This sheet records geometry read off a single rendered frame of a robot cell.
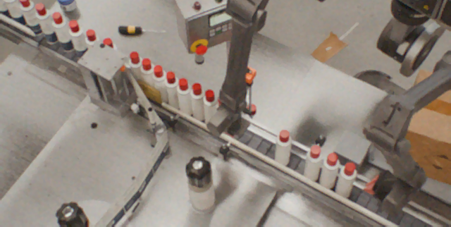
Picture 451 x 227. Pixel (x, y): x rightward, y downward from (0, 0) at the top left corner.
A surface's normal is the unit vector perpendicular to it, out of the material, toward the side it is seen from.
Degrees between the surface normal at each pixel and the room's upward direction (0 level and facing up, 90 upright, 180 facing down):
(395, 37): 90
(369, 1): 0
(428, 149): 90
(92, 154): 0
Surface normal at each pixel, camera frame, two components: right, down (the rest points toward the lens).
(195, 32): 0.40, 0.79
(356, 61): -0.03, -0.50
